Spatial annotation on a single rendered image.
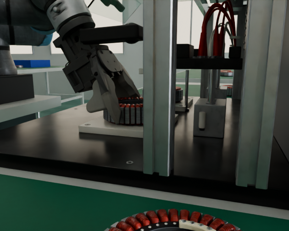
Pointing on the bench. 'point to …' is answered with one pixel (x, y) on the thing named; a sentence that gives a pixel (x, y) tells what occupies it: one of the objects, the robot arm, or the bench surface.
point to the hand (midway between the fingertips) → (134, 113)
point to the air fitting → (202, 120)
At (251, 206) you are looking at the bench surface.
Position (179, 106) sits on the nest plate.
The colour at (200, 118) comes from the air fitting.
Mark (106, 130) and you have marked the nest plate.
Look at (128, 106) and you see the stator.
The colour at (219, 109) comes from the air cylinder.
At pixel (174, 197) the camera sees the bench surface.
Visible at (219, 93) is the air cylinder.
